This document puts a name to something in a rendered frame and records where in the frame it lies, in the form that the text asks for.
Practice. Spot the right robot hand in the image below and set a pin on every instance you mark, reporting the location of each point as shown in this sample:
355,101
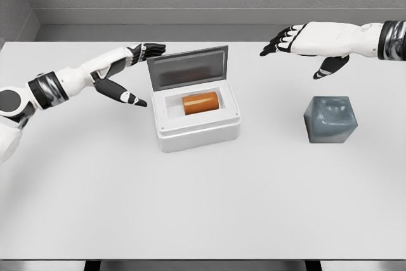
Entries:
320,42

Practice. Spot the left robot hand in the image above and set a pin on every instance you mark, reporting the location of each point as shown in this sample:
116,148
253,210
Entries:
104,66

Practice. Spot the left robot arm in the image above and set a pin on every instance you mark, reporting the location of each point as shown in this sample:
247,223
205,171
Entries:
35,93

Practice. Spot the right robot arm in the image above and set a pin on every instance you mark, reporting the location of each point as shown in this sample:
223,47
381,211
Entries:
385,41

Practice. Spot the grey cube container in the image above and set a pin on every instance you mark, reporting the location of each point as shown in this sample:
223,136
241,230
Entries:
330,119

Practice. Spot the white box with grey lid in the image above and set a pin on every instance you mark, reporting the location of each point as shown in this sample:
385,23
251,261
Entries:
196,106

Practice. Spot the orange cylinder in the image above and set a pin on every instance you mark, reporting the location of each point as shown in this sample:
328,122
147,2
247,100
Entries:
200,103

